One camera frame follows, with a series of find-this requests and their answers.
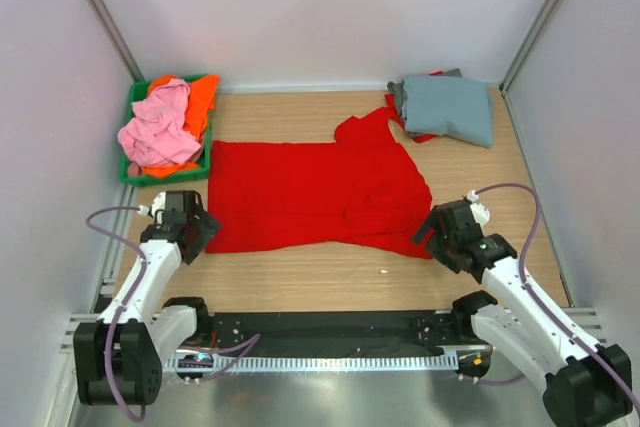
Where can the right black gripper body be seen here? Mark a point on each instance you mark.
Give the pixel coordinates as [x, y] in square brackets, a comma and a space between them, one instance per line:
[441, 246]

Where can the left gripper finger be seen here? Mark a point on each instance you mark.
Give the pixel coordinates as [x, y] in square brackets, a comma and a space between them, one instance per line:
[191, 247]
[208, 228]

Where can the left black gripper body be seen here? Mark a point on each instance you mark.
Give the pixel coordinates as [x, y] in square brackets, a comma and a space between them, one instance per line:
[195, 222]

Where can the red t-shirt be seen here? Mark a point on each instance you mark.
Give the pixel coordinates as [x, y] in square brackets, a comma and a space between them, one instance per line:
[362, 188]
[425, 137]

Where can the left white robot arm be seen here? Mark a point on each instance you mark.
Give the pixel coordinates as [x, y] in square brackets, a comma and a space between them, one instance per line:
[119, 356]

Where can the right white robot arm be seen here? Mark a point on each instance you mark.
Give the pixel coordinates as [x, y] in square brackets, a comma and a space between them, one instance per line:
[582, 382]

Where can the green plastic bin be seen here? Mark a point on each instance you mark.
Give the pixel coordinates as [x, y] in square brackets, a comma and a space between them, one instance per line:
[130, 172]

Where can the pink t-shirt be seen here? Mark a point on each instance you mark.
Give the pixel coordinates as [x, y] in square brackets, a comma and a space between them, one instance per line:
[155, 135]

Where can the folded red t-shirt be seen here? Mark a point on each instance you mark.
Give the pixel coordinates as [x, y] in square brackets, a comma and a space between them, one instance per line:
[425, 137]

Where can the folded grey-blue t-shirt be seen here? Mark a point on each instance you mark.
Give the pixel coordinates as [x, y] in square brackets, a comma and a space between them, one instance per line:
[448, 106]

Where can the orange t-shirt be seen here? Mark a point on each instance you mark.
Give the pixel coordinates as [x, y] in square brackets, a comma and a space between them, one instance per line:
[200, 103]

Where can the folded dark grey t-shirt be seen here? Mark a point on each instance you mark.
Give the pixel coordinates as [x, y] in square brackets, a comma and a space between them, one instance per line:
[449, 73]

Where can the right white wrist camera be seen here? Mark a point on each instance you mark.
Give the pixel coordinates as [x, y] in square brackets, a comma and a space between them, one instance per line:
[480, 212]

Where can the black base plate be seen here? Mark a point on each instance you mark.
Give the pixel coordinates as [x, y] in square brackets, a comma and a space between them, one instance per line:
[337, 335]

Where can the slotted cable duct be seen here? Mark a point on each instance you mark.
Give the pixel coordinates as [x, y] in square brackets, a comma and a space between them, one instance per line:
[201, 364]

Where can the right aluminium rail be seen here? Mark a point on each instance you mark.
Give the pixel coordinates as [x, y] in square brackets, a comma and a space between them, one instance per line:
[587, 319]

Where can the left aluminium corner post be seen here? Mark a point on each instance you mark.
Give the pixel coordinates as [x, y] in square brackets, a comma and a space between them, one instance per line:
[107, 22]

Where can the aluminium corner post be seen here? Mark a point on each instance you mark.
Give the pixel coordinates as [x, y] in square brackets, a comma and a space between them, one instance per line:
[107, 22]
[540, 22]

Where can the right aluminium corner post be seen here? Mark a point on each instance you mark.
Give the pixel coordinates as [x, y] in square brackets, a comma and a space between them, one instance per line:
[540, 22]

